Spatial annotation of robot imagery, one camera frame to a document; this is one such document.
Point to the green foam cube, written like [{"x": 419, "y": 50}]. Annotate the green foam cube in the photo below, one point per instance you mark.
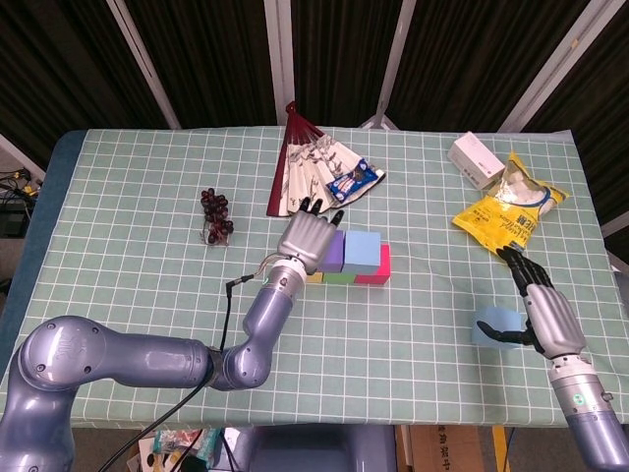
[{"x": 339, "y": 278}]

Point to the yellow foam cube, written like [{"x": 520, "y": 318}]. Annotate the yellow foam cube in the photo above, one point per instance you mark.
[{"x": 315, "y": 278}]

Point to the blue cookie snack packet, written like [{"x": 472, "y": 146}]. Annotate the blue cookie snack packet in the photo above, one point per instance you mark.
[{"x": 350, "y": 182}]

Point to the yellow snack bag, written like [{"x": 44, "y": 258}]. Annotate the yellow snack bag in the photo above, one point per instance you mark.
[{"x": 506, "y": 221}]

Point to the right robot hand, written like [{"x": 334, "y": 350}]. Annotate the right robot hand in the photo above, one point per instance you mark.
[{"x": 553, "y": 317}]

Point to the black electronic device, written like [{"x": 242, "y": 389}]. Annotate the black electronic device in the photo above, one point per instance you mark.
[{"x": 12, "y": 223}]

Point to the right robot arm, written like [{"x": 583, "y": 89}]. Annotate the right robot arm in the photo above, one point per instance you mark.
[{"x": 589, "y": 423}]

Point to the green checked tablecloth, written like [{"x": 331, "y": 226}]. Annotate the green checked tablecloth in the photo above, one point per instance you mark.
[{"x": 373, "y": 364}]

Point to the painted paper folding fan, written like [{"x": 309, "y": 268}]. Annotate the painted paper folding fan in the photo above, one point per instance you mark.
[{"x": 304, "y": 167}]

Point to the dark red grape bunch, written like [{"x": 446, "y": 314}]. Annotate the dark red grape bunch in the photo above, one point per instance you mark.
[{"x": 216, "y": 211}]

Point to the white metal frame post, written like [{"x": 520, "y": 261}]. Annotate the white metal frame post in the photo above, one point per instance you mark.
[
  {"x": 554, "y": 64},
  {"x": 143, "y": 64},
  {"x": 279, "y": 59},
  {"x": 19, "y": 155},
  {"x": 397, "y": 49},
  {"x": 616, "y": 224}
]

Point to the light blue foam cube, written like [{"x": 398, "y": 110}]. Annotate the light blue foam cube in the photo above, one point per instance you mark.
[
  {"x": 501, "y": 319},
  {"x": 362, "y": 252}
]

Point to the colourful printed bag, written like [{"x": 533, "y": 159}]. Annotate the colourful printed bag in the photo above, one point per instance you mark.
[{"x": 172, "y": 442}]

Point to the white cardboard box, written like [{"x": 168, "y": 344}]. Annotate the white cardboard box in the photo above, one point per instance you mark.
[{"x": 474, "y": 157}]

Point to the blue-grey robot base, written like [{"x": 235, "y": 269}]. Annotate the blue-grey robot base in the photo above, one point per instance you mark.
[{"x": 314, "y": 450}]

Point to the purple foam cube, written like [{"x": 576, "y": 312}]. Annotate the purple foam cube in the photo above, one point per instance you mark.
[{"x": 334, "y": 253}]

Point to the brown cardboard box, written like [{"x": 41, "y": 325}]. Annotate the brown cardboard box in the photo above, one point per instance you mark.
[{"x": 442, "y": 450}]

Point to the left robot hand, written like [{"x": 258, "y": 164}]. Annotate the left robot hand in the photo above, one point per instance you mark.
[{"x": 307, "y": 238}]

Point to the pink foam cube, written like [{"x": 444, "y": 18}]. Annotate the pink foam cube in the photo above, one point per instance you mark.
[{"x": 384, "y": 268}]

